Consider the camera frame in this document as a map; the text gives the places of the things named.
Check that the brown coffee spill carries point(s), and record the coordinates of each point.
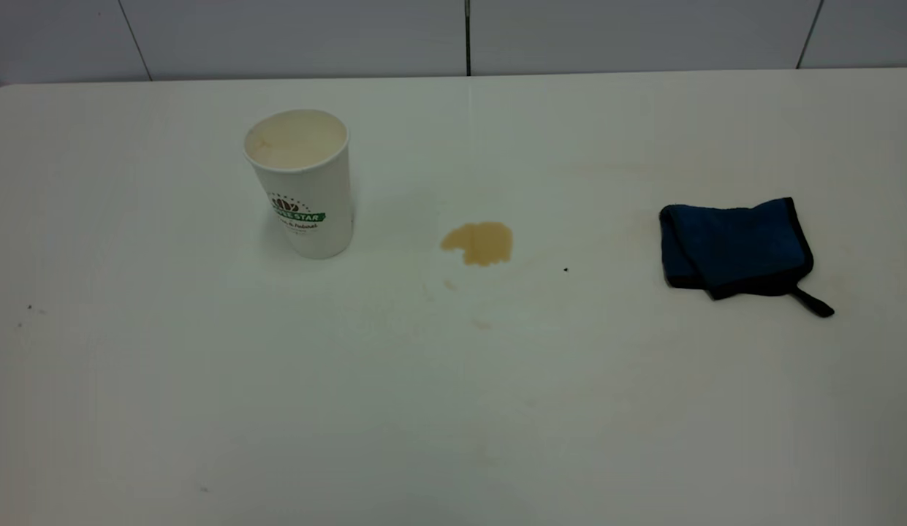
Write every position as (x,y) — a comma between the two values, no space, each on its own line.
(482,242)

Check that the white paper coffee cup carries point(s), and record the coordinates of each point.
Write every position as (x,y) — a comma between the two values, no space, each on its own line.
(307,212)

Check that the dark blue folded cloth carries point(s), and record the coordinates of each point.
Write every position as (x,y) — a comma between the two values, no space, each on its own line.
(738,248)

